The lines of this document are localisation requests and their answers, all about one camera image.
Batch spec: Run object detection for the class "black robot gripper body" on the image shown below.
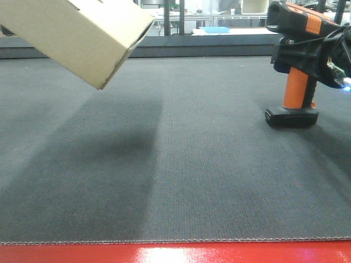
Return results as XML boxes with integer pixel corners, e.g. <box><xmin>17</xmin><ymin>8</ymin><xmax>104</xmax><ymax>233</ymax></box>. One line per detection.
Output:
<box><xmin>271</xmin><ymin>26</ymin><xmax>350</xmax><ymax>90</ymax></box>

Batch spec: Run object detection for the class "orange black barcode scanner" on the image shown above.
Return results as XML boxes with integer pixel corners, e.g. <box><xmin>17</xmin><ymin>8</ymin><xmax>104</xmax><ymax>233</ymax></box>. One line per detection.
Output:
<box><xmin>265</xmin><ymin>1</ymin><xmax>341</xmax><ymax>128</ymax></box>

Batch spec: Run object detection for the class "brown cardboard package box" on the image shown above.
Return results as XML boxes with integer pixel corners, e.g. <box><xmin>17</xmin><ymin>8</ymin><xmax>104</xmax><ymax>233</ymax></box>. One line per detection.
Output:
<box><xmin>1</xmin><ymin>1</ymin><xmax>154</xmax><ymax>90</ymax></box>

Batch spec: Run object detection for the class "white background workbench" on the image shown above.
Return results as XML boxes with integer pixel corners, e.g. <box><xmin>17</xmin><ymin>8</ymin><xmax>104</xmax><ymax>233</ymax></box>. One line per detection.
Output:
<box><xmin>149</xmin><ymin>8</ymin><xmax>271</xmax><ymax>36</ymax></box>

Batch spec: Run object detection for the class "blue tray on table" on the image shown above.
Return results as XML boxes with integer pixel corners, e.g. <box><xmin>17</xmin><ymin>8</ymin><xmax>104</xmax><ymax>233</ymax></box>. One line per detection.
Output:
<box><xmin>200</xmin><ymin>26</ymin><xmax>230</xmax><ymax>35</ymax></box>

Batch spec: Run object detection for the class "dark grey conveyor belt mat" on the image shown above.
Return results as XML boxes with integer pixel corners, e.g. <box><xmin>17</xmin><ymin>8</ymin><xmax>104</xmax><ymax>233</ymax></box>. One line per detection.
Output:
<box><xmin>1</xmin><ymin>49</ymin><xmax>350</xmax><ymax>244</ymax></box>

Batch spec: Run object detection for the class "red metal conveyor table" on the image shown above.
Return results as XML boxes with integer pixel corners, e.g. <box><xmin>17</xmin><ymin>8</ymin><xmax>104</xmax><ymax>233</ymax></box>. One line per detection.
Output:
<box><xmin>1</xmin><ymin>241</ymin><xmax>350</xmax><ymax>262</ymax></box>

